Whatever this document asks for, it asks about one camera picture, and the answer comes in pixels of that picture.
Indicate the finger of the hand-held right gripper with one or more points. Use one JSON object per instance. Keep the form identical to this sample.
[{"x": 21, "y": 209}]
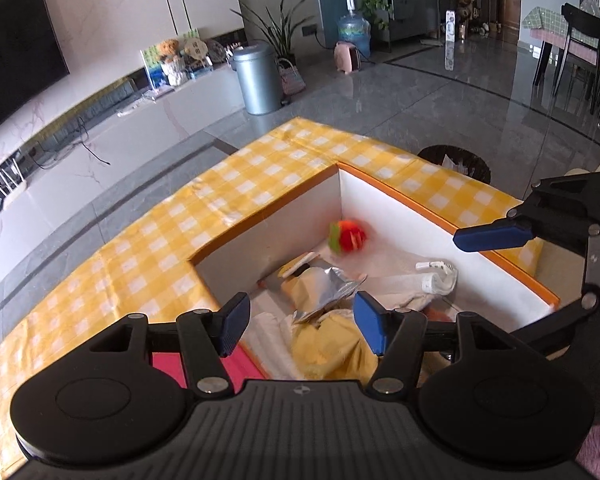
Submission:
[
  {"x": 560, "y": 325},
  {"x": 490, "y": 236}
]

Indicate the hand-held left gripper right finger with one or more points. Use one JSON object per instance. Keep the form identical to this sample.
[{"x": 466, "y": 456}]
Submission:
[{"x": 372, "y": 325}]

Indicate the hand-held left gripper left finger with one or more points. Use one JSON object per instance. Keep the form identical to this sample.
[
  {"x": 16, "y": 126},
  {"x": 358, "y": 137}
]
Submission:
[{"x": 235, "y": 320}]

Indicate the white plastic bag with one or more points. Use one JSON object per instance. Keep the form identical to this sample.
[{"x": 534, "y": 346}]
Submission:
[{"x": 267, "y": 340}]

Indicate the yellow cloth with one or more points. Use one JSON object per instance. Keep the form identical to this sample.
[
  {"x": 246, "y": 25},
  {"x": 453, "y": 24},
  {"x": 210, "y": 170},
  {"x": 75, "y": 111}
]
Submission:
[{"x": 330, "y": 350}]

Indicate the silver foil snack bag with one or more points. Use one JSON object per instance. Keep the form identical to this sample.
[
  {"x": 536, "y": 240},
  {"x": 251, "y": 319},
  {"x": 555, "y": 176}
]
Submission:
[{"x": 330, "y": 290}]

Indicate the white cloth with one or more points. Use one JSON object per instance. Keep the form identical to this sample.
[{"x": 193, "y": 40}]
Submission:
[{"x": 430, "y": 282}]

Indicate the orange crochet fruit toy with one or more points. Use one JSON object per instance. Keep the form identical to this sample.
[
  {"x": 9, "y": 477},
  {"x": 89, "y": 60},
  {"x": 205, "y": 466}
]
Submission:
[{"x": 349, "y": 236}]

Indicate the orange storage box white inside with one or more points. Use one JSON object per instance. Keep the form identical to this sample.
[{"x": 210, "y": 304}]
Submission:
[{"x": 395, "y": 200}]

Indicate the black mesh wastebasket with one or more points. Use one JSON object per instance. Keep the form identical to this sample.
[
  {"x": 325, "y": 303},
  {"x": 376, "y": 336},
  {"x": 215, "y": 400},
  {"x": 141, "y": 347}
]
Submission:
[{"x": 455, "y": 162}]

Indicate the yellow checkered tablecloth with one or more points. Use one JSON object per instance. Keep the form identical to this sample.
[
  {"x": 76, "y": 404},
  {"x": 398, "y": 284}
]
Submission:
[{"x": 130, "y": 260}]

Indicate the white slim tower device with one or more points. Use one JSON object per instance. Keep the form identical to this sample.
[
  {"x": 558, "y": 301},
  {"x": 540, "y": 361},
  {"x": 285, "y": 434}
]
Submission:
[{"x": 450, "y": 27}]

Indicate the white marble television console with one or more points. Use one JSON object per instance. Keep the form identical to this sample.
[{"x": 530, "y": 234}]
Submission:
[{"x": 130, "y": 125}]

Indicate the dining table green checkered cloth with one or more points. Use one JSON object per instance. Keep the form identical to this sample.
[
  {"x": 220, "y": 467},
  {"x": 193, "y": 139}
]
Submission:
[{"x": 545, "y": 20}]

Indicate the pink small heater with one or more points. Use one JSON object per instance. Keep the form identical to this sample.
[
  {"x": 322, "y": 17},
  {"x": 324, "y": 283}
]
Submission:
[{"x": 347, "y": 59}]

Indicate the silver trash can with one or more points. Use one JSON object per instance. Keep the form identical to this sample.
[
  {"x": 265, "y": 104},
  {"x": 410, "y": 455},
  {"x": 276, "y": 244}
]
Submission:
[{"x": 255, "y": 80}]

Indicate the woven basket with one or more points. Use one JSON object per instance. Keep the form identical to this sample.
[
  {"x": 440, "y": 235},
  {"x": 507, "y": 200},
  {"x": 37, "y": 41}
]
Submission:
[{"x": 291, "y": 80}]

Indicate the blue water jug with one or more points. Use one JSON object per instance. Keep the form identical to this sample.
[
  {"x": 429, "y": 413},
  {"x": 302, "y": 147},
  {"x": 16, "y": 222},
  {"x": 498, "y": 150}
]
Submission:
[{"x": 354, "y": 30}]

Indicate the dark tall cabinet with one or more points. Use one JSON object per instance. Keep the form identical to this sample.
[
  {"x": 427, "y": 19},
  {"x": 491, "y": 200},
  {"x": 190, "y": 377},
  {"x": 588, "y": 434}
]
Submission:
[{"x": 410, "y": 0}]

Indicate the white router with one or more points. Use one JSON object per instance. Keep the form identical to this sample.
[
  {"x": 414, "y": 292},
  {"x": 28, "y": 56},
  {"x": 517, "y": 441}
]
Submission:
[{"x": 15, "y": 192}]

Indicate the stuffed toy on shelf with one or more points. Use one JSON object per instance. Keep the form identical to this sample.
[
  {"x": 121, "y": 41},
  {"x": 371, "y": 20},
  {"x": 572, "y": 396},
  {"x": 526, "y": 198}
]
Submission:
[{"x": 152, "y": 67}]

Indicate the round paper fan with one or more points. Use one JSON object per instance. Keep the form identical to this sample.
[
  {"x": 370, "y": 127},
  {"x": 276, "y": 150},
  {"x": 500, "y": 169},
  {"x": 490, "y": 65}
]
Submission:
[{"x": 194, "y": 47}]

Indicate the brown teddy bear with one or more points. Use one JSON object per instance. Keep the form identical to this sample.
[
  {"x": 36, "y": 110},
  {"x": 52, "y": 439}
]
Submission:
[{"x": 169, "y": 50}]

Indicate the tall leafy potted plant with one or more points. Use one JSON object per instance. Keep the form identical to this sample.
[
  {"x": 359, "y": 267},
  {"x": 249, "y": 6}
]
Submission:
[{"x": 280, "y": 35}]

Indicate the black flat television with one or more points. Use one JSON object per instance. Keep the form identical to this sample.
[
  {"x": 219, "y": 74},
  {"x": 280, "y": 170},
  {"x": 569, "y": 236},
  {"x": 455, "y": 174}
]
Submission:
[{"x": 10, "y": 60}]

